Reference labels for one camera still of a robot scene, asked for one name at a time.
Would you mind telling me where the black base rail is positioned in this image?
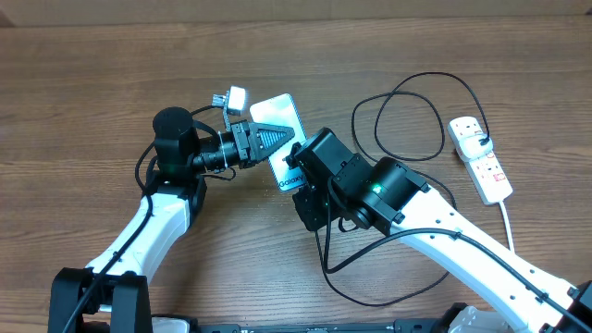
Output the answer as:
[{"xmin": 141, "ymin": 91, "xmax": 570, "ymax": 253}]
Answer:
[{"xmin": 152, "ymin": 314, "xmax": 449, "ymax": 333}]

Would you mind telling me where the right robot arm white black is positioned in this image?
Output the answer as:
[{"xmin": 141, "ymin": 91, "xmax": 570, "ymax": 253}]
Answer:
[{"xmin": 286, "ymin": 128, "xmax": 591, "ymax": 332}]

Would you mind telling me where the white charger adapter plug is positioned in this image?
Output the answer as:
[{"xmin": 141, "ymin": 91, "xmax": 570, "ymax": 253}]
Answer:
[{"xmin": 455, "ymin": 133, "xmax": 494, "ymax": 162}]

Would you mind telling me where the blue Galaxy S24+ smartphone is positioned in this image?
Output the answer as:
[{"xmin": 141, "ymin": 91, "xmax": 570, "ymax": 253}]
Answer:
[{"xmin": 250, "ymin": 93, "xmax": 306, "ymax": 191}]

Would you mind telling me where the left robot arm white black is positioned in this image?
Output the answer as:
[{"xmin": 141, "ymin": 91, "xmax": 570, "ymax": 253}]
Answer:
[{"xmin": 48, "ymin": 106, "xmax": 295, "ymax": 332}]

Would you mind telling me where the black USB charging cable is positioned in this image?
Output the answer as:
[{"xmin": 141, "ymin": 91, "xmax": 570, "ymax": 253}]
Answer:
[{"xmin": 314, "ymin": 71, "xmax": 492, "ymax": 308}]

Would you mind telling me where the white power strip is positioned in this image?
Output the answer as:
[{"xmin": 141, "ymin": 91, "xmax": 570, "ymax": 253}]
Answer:
[{"xmin": 448, "ymin": 117, "xmax": 512, "ymax": 205}]

